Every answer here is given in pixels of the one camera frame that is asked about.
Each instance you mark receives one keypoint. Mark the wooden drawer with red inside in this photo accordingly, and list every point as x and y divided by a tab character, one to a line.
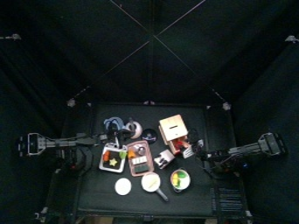
178	145

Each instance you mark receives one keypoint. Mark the wooden toy drawer cabinet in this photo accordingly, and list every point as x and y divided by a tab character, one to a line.
172	128

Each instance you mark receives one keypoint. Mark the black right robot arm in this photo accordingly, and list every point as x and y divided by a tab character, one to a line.
248	149

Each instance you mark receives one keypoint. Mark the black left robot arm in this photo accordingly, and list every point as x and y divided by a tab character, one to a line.
57	143

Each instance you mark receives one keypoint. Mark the grey round dish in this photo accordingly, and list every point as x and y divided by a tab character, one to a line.
134	129

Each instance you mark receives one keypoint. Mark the grey toy spatula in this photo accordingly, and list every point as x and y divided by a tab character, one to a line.
188	151

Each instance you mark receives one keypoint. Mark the blue toy headphones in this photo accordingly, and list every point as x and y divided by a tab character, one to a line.
112	123

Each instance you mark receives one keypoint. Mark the green toy vegetable piece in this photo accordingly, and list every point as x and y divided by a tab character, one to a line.
122	155

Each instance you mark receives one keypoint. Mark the orange toy food piece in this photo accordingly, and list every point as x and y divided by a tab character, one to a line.
132	154

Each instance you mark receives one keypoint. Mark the grey toy cup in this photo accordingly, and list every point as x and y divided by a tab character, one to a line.
140	150

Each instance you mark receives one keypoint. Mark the black round disc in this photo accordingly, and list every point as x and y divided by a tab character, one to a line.
148	136

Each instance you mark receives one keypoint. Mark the orange toy carrot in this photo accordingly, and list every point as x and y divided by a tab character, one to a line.
105	155

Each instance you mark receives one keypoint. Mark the white rectangular tray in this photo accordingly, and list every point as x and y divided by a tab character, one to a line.
112	159

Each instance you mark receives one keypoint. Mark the pink rectangular tray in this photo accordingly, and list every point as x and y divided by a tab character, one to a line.
138	159

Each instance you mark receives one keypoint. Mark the white toy food block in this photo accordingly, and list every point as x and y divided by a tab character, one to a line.
138	160

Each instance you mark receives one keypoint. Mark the yellow toy star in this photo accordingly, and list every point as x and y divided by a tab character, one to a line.
113	162

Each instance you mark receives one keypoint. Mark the small white toy appliance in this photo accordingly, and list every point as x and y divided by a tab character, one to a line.
162	159

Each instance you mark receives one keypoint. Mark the dark green toy block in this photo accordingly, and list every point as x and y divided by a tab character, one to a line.
141	168

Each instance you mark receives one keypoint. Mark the grey toy pot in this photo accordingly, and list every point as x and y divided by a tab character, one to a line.
180	180

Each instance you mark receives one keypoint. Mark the yellow toy corn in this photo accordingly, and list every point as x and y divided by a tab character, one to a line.
174	179

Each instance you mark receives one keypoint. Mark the white round plate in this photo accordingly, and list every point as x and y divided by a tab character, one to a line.
122	186

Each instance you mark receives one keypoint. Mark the cream toy frying pan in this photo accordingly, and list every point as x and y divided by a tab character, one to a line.
152	183

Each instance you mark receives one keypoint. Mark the printed label sticker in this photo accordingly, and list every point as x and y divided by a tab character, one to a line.
229	199

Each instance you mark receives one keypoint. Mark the silver frame clamp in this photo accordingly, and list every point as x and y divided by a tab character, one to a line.
14	37
291	38
148	102
70	102
225	105

